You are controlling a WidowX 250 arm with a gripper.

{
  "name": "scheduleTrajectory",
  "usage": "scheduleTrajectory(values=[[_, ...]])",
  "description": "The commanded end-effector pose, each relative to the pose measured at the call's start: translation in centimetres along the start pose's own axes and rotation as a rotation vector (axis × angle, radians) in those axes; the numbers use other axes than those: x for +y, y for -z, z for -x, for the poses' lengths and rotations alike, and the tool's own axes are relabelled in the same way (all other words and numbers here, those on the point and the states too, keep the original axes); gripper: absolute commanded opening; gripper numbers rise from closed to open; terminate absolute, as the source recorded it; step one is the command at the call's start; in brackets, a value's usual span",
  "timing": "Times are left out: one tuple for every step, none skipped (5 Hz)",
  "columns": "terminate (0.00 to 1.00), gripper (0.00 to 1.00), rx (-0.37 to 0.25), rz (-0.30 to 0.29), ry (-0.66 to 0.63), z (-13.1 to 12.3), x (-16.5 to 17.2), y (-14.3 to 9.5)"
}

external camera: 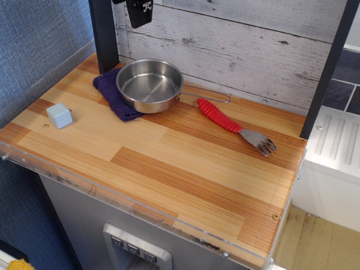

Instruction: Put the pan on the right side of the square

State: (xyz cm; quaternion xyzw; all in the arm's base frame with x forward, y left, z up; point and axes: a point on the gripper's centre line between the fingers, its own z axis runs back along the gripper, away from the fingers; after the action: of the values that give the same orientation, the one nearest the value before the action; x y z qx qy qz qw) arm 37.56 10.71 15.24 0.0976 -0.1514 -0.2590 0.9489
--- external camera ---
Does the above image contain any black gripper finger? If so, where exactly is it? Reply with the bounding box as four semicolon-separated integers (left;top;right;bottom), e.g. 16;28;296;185
125;0;154;28

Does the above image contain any stainless steel pan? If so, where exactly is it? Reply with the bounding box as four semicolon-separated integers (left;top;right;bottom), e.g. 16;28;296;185
115;58;232;114

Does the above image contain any purple knitted cloth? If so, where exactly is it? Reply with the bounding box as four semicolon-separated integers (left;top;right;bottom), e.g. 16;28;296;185
93;68;144;122

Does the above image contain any light grey cube block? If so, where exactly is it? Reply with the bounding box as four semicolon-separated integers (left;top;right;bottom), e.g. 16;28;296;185
46;102;73;129

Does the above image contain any clear acrylic table edge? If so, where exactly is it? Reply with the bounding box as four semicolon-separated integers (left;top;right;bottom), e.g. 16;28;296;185
1;134;306;269

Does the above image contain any silver dispenser button panel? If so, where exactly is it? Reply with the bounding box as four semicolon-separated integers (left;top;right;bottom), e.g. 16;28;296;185
103;223;173;269

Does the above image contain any white ridged appliance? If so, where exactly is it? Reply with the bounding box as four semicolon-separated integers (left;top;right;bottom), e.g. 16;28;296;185
292;106;359;231

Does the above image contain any yellow object at corner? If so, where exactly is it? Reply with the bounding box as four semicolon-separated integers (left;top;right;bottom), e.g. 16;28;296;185
6;259;35;270

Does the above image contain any dark left vertical post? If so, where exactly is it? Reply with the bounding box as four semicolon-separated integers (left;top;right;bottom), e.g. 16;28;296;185
88;0;119;74

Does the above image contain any dark vertical post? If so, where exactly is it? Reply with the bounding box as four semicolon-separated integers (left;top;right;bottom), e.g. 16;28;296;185
300;0;359;140
88;0;119;74

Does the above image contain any red handled metal fork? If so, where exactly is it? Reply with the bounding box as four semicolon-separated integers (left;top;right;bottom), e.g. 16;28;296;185
197;98;277;157

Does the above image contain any dark right vertical post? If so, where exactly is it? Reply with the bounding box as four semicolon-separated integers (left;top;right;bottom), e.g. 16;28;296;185
300;0;359;140

